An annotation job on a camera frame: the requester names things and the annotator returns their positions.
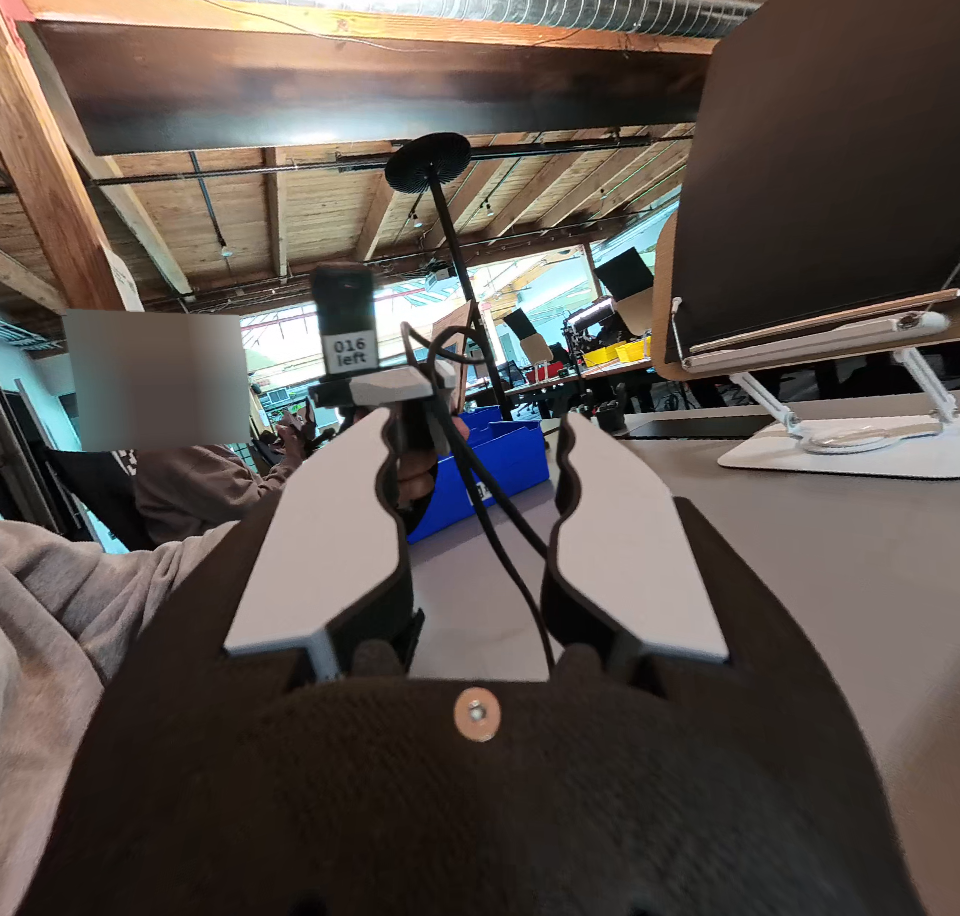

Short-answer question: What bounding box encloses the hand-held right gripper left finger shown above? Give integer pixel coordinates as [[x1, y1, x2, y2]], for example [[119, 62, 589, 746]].
[[223, 405, 417, 683]]

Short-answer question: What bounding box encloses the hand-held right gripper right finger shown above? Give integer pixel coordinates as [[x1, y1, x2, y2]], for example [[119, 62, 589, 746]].
[[540, 410, 730, 683]]

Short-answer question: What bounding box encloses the blue storage bin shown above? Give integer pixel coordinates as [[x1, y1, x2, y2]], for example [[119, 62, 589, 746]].
[[405, 405, 549, 546]]

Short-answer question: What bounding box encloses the person's left forearm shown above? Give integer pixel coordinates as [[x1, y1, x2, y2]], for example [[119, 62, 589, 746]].
[[0, 519, 256, 916]]

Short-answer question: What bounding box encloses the person's left hand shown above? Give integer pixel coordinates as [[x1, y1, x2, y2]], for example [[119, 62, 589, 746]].
[[395, 415, 474, 514]]

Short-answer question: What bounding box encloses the wooden workbench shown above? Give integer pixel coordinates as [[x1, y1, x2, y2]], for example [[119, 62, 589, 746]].
[[506, 357, 655, 407]]

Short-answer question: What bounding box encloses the black desk mat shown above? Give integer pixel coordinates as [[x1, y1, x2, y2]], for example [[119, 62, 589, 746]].
[[622, 415, 777, 439]]

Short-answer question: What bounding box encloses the black floor lamp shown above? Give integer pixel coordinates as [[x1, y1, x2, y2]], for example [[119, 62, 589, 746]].
[[384, 132, 515, 422]]

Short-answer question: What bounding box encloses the black monitor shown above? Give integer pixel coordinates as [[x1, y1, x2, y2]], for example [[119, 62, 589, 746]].
[[596, 247, 655, 304]]

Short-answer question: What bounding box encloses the white paper notice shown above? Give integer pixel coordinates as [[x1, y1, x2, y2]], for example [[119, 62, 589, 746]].
[[103, 247, 145, 313]]

